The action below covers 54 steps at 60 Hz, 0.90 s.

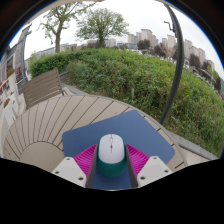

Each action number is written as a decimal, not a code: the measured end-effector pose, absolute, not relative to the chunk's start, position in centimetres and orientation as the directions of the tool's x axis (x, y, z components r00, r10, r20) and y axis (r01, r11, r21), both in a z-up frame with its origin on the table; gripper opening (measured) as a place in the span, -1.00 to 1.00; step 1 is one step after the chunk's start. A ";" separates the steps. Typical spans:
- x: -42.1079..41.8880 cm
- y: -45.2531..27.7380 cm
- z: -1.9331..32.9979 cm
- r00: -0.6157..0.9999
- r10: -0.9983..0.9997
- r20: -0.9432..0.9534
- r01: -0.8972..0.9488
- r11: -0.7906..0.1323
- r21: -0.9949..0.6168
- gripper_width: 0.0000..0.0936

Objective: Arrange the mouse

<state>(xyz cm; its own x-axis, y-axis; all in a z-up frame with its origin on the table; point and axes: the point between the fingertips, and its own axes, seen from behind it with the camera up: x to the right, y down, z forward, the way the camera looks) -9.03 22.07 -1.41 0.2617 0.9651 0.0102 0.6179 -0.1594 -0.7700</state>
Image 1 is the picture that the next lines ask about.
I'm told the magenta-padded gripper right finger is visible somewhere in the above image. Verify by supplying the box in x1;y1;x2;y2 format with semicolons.
124;143;174;188

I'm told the beige patio umbrella canopy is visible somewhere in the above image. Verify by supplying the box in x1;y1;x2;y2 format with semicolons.
49;0;105;8

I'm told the blue rectangular mouse pad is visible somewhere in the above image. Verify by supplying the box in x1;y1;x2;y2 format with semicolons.
61;109;176;191

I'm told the white planter box with flowers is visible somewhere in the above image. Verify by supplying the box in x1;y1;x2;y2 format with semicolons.
0;94;19;128
5;67;18;98

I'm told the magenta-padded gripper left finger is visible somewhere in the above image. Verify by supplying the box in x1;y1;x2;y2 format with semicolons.
51;143;99;189

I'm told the round bushy tree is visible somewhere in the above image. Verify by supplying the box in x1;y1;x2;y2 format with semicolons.
75;7;130;50

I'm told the tall grey sign pillar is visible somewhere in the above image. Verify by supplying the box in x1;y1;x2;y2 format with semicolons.
14;23;33;95

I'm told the grey storefront building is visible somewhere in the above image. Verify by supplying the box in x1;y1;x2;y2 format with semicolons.
0;45;18;86

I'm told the white and teal computer mouse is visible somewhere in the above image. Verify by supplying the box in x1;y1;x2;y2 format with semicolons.
96;133;128;178

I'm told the beige slatted outdoor chair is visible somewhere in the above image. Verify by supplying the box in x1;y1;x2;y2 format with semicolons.
20;68;76;110

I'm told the tall thin-trunked tree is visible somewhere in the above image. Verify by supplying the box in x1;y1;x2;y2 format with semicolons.
39;2;91;54

